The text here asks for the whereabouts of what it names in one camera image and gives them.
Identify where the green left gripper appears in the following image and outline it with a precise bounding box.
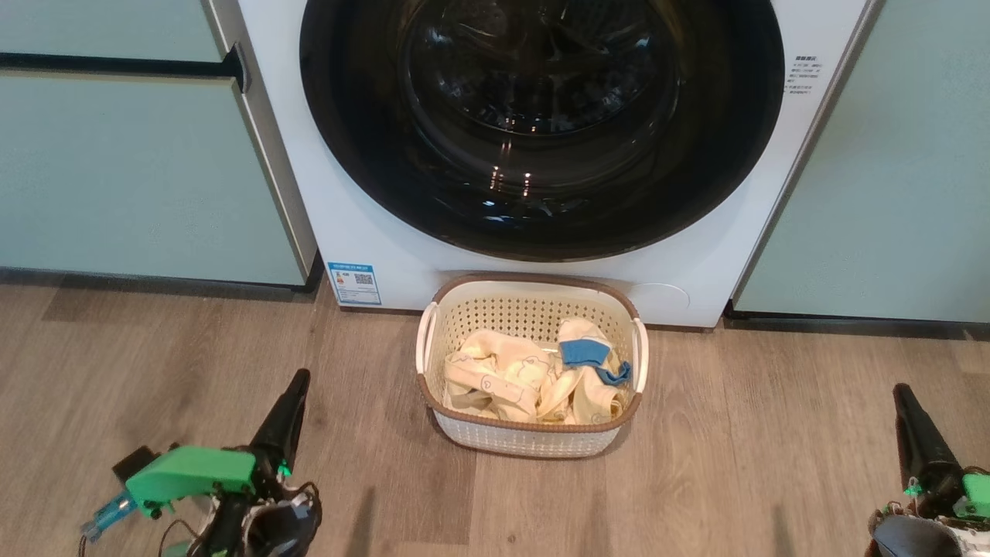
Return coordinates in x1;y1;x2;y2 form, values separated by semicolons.
125;369;311;519

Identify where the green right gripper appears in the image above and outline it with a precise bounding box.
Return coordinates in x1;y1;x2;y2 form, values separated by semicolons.
893;383;990;521

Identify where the cream bear print garment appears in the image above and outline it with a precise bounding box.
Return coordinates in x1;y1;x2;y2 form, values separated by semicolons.
443;329;559;424

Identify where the cream garment blue trim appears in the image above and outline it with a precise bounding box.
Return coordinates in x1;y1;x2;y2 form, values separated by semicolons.
538;317;633;426

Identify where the black washing machine door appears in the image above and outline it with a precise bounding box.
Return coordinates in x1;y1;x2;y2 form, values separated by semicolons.
299;0;786;262

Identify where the white front-load washing machine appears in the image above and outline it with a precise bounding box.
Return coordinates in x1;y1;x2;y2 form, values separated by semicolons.
236;0;875;330

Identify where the blue energy label sticker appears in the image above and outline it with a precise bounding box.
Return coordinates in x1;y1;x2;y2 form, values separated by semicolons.
327;261;382;306

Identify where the white laundry basket brown rim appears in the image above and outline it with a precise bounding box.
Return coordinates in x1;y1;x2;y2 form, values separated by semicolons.
415;271;649;459

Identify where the pale green tall cabinet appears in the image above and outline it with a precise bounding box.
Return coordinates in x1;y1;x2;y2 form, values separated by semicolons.
731;0;990;324

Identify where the pale green cabinet grey panel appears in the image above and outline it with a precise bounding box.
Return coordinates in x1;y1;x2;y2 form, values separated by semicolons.
0;0;319;290

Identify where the thin black looped cable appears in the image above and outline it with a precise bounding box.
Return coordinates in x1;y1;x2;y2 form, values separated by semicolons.
157;517;203;557

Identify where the blue cable connector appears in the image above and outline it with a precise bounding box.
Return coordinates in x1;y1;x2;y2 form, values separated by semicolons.
80;490;140;542

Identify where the black cabinet handle bar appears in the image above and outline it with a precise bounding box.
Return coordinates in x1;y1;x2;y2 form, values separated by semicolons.
0;43;248;94

